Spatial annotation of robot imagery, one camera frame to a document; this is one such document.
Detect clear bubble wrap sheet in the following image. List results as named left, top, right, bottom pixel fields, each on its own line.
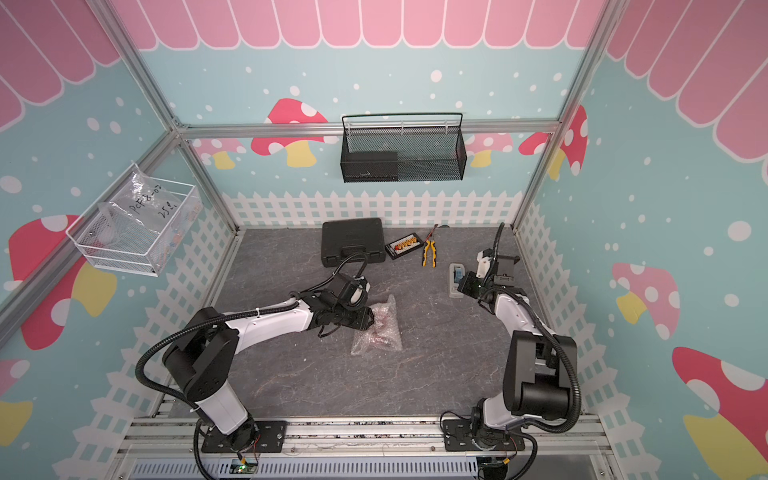
left=351, top=294, right=401, bottom=356

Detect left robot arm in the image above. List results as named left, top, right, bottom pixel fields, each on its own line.
left=135, top=274, right=374, bottom=452

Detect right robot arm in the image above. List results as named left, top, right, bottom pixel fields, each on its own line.
left=459, top=249, right=582, bottom=450

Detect white tape dispenser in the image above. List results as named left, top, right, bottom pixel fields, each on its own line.
left=449, top=263, right=465, bottom=298

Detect black tray of connectors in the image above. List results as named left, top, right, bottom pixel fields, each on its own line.
left=385, top=233, right=424, bottom=260

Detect black plastic tool case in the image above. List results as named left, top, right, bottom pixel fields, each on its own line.
left=320, top=218, right=386, bottom=267

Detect red screwdriver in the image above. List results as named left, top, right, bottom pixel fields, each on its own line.
left=426, top=224, right=439, bottom=241

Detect black box in basket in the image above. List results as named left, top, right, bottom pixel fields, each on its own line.
left=340, top=151, right=399, bottom=183

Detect clear plastic bag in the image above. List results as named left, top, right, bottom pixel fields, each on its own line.
left=96, top=167, right=182, bottom=253

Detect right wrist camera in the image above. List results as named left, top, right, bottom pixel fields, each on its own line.
left=476, top=248, right=494, bottom=278

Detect yellow handled pliers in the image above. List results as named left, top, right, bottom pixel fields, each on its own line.
left=422, top=239, right=437, bottom=268

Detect black wire mesh basket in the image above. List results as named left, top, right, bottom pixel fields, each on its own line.
left=341, top=112, right=467, bottom=182

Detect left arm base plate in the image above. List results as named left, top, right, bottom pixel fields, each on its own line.
left=202, top=420, right=288, bottom=454

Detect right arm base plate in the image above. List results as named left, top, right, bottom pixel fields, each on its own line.
left=439, top=418, right=525, bottom=453

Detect white wire basket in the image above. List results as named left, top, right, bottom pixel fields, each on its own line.
left=66, top=165, right=203, bottom=277

